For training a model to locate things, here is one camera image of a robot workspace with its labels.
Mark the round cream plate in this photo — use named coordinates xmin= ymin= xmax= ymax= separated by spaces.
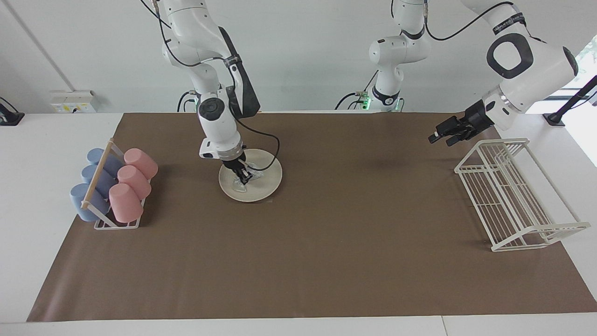
xmin=219 ymin=148 xmax=283 ymax=203

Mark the pink plastic cup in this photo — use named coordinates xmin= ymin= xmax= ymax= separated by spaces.
xmin=109 ymin=183 xmax=144 ymax=224
xmin=124 ymin=148 xmax=159 ymax=180
xmin=117 ymin=165 xmax=152 ymax=200

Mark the brown paper table mat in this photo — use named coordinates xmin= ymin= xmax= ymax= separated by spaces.
xmin=27 ymin=112 xmax=597 ymax=322

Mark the cup rack with wooden bar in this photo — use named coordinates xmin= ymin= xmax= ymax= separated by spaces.
xmin=81 ymin=138 xmax=151 ymax=230

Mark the blue plastic cup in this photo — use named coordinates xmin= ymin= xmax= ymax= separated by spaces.
xmin=81 ymin=164 xmax=118 ymax=199
xmin=87 ymin=148 xmax=125 ymax=177
xmin=69 ymin=183 xmax=111 ymax=223

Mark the black table clamp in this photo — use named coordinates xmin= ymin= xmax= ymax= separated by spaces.
xmin=0 ymin=97 xmax=25 ymax=126

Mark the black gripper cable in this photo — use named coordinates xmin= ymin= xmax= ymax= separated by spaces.
xmin=149 ymin=0 xmax=281 ymax=172
xmin=391 ymin=0 xmax=518 ymax=42

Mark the black base cable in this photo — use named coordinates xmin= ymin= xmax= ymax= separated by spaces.
xmin=334 ymin=70 xmax=379 ymax=111
xmin=177 ymin=90 xmax=201 ymax=112

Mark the white wire dish rack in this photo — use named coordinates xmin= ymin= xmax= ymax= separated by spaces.
xmin=454 ymin=138 xmax=591 ymax=252

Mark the white wall outlet box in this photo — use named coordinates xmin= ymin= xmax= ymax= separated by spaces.
xmin=50 ymin=90 xmax=97 ymax=113

